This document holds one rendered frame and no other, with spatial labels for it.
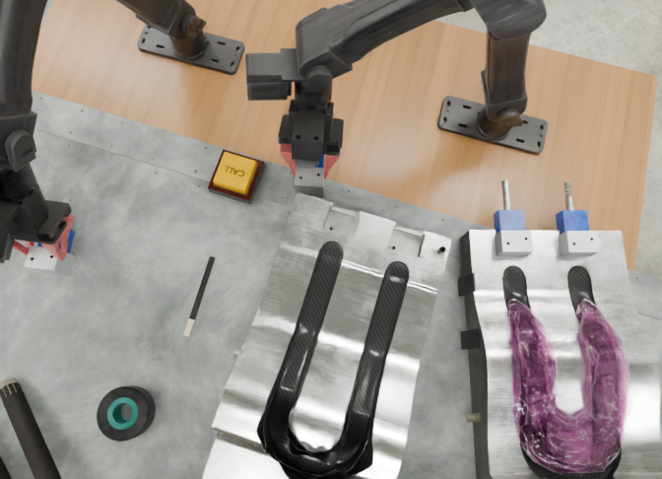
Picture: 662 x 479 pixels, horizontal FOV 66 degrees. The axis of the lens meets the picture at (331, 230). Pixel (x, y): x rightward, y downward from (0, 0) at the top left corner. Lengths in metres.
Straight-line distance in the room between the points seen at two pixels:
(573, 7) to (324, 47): 1.77
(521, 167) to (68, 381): 0.87
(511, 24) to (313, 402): 0.55
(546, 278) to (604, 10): 1.65
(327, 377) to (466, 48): 0.69
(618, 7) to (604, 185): 1.45
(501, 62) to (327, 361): 0.50
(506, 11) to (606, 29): 1.72
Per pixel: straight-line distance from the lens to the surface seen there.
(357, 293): 0.81
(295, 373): 0.77
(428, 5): 0.66
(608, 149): 1.11
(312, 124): 0.76
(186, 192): 0.96
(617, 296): 0.97
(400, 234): 0.86
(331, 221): 0.85
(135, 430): 0.90
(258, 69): 0.75
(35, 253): 0.96
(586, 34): 2.32
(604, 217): 1.06
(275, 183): 0.94
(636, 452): 0.95
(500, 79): 0.84
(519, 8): 0.66
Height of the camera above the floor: 1.68
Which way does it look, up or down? 75 degrees down
